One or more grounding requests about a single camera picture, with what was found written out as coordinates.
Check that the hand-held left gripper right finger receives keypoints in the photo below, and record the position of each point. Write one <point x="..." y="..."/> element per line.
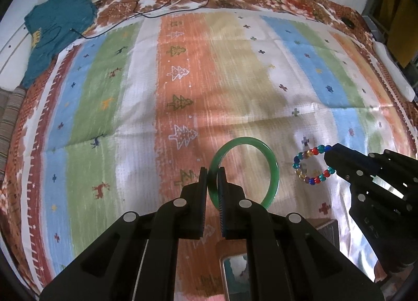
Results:
<point x="230" y="212"/>

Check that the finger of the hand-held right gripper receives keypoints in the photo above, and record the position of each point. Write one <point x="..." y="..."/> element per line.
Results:
<point x="346" y="162"/>
<point x="400" y="163"/>

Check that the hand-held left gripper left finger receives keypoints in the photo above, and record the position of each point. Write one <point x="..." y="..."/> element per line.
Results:
<point x="192" y="209"/>

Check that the green jade bangle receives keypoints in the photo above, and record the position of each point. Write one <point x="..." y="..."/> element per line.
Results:
<point x="274" y="170"/>

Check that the silver metal tin box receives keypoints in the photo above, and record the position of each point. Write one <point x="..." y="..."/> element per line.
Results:
<point x="233" y="275"/>

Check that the striped printed mat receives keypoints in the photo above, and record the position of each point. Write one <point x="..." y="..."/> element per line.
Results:
<point x="163" y="108"/>

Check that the mustard hanging jacket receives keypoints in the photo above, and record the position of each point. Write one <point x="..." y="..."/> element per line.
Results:
<point x="400" y="20"/>

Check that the grey striped pillow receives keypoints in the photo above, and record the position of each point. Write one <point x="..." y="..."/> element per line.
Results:
<point x="9" y="118"/>

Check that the teal shirt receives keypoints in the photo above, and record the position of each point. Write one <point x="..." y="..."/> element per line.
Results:
<point x="55" y="20"/>

